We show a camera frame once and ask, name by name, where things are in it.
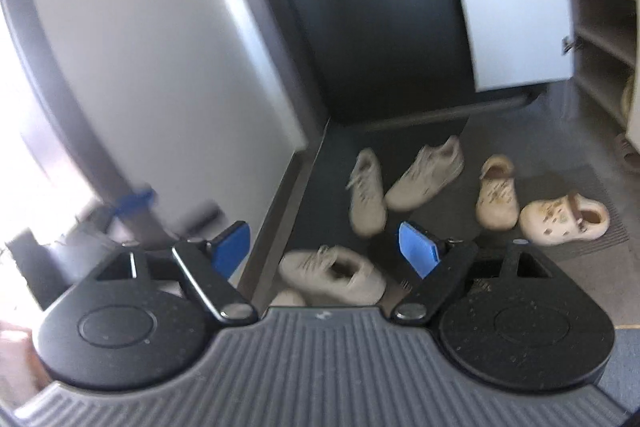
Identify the dark entrance door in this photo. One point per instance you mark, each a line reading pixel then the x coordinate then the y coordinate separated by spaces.
pixel 380 7

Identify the beige shoe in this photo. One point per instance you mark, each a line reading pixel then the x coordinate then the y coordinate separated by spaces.
pixel 628 99

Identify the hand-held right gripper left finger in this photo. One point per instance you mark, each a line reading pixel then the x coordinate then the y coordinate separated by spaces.
pixel 232 249

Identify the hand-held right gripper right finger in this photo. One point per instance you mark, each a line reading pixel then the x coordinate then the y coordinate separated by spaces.
pixel 417 252

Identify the cream clog with charms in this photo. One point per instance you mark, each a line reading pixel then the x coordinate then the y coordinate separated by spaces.
pixel 555 222
pixel 496 202

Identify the white sneaker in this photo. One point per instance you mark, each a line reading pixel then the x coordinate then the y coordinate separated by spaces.
pixel 366 197
pixel 425 177

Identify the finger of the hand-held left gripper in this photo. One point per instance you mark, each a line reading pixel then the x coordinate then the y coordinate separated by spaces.
pixel 132 203

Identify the chunky cream sneaker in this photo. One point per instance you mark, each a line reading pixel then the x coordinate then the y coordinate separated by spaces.
pixel 287 299
pixel 325 274

